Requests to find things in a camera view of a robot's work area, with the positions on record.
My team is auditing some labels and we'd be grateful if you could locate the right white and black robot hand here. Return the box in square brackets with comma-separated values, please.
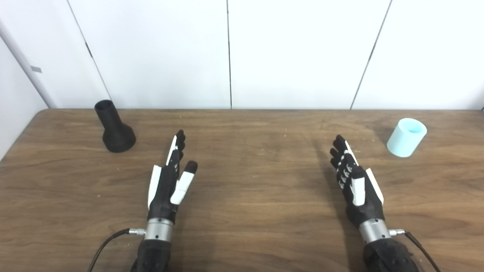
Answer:
[330, 135, 385, 229]

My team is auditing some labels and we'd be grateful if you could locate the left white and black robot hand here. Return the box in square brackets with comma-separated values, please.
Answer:
[147, 130, 198, 224]

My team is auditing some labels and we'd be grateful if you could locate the black nozzle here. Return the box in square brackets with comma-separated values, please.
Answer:
[94, 99, 137, 153]

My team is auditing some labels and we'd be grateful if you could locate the light-blue hose piece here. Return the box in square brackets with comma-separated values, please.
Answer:
[386, 118, 428, 158]

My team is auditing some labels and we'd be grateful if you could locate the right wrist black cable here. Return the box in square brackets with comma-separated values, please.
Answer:
[389, 229, 441, 272]

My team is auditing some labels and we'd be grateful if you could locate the white corner post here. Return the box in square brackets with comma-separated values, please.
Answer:
[0, 19, 58, 109]

